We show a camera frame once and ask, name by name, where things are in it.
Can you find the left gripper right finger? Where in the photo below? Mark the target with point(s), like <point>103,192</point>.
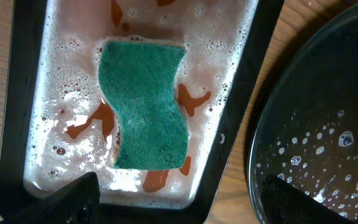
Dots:
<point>284,204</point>

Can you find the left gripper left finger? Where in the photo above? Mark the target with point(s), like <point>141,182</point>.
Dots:
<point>75,203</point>

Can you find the green yellow sponge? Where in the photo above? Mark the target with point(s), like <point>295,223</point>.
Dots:
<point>137,80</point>

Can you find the black rectangular soapy water tray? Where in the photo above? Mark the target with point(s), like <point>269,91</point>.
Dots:
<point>27,27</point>

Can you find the round black serving tray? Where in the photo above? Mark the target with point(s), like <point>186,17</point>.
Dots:
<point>307,134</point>

